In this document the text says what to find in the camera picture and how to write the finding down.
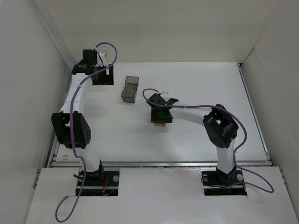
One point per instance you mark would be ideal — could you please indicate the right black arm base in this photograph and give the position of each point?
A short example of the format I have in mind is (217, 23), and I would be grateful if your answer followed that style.
(217, 183)

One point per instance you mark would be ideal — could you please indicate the striped brown wood block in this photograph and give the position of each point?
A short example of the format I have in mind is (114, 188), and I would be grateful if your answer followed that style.
(160, 124)

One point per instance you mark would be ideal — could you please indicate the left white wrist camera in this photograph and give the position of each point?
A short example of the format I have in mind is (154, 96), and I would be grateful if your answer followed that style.
(101, 59)

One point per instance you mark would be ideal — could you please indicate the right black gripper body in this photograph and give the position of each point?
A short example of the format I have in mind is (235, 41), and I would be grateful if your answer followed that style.
(161, 116)

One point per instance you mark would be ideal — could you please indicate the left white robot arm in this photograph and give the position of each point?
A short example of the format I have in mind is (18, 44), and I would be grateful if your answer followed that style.
(70, 126)

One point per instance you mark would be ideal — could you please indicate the aluminium right rail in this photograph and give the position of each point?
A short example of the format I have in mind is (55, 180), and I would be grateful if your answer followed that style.
(253, 109)

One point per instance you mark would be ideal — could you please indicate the aluminium rail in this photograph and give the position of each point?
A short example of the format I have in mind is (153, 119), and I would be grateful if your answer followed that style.
(56, 164)
(253, 109)
(60, 132)

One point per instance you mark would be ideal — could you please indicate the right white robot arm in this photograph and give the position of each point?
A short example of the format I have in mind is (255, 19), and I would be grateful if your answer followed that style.
(219, 125)

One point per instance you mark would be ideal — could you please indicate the smoky transparent plastic bin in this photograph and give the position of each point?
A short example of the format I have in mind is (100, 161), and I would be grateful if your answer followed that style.
(129, 92)

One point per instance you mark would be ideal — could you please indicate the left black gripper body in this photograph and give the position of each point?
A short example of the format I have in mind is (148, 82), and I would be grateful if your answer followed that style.
(103, 76)

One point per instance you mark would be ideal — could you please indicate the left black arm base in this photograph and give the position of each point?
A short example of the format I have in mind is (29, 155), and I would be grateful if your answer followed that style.
(105, 185)

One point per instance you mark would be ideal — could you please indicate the aluminium front rail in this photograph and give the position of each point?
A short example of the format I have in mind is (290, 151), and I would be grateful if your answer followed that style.
(56, 164)

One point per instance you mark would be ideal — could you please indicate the aluminium left rail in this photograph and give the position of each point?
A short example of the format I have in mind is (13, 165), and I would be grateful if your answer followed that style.
(60, 132)

